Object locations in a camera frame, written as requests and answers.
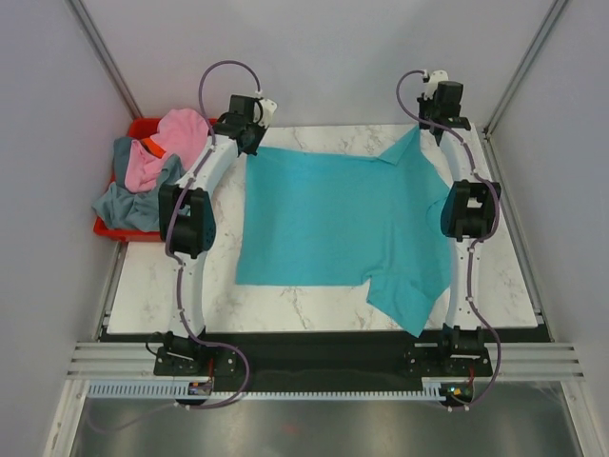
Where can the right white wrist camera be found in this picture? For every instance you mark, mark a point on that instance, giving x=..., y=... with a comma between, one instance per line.
x=431, y=81

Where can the white slotted cable duct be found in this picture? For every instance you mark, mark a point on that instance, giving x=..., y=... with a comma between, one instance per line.
x=195, y=393

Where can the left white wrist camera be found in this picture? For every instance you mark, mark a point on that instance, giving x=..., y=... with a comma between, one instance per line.
x=266, y=110

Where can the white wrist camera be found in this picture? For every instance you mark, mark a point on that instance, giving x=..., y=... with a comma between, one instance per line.
x=266, y=110
x=431, y=81

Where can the aluminium extrusion rail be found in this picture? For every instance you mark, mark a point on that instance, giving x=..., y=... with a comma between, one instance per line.
x=519, y=362

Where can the pink t shirt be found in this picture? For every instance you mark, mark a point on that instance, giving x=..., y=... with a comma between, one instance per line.
x=181, y=132

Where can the grey t shirt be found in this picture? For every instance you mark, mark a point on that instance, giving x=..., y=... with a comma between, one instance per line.
x=118, y=207

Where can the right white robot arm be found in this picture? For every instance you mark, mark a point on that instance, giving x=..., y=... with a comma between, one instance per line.
x=470, y=213

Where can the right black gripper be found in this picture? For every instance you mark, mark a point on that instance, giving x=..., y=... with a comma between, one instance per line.
x=422, y=103

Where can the corner frame post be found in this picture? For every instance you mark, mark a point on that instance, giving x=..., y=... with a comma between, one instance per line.
x=97, y=43
x=529, y=58

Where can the right corner frame post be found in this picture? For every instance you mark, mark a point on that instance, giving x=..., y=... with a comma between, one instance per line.
x=529, y=58

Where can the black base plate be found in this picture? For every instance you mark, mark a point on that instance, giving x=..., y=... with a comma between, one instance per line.
x=314, y=359

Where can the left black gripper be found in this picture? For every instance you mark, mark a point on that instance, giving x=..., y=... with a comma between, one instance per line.
x=261, y=131

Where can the left corner frame post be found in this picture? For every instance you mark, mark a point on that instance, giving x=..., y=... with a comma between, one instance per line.
x=97, y=43

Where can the teal t shirt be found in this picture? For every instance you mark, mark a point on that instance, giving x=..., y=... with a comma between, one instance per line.
x=334, y=220

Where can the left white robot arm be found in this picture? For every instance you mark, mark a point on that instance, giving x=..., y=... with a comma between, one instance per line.
x=186, y=219

